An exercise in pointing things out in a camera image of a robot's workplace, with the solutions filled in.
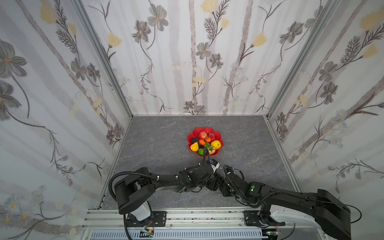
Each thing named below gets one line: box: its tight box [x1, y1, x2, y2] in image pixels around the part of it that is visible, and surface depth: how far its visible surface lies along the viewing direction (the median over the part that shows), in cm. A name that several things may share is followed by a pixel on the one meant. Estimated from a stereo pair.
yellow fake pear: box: [190, 142, 199, 152], surface depth 97 cm
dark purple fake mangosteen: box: [203, 142, 211, 149], surface depth 98 cm
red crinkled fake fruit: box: [198, 130, 208, 140], surface depth 103 cm
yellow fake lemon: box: [210, 140, 222, 150], surface depth 97 cm
